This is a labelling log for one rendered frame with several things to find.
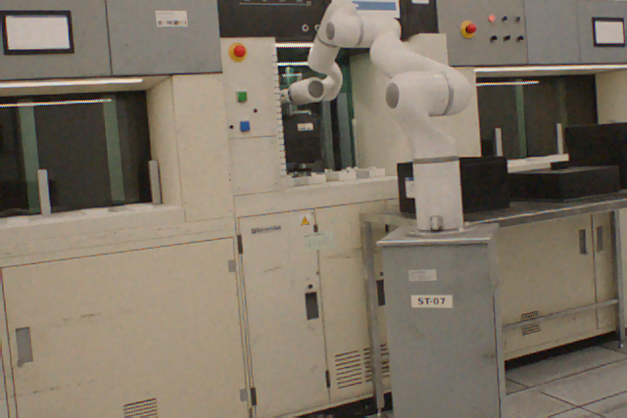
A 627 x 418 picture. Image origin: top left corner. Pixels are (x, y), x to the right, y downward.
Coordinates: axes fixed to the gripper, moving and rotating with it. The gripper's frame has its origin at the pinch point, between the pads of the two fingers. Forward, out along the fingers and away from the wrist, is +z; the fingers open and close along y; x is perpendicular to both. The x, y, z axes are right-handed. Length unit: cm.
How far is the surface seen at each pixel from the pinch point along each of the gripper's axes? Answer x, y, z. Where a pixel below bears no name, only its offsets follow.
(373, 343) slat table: -93, 13, -35
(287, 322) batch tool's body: -80, -18, -30
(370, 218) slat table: -47, 13, -40
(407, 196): -40, 21, -51
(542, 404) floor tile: -121, 68, -60
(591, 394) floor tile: -121, 89, -64
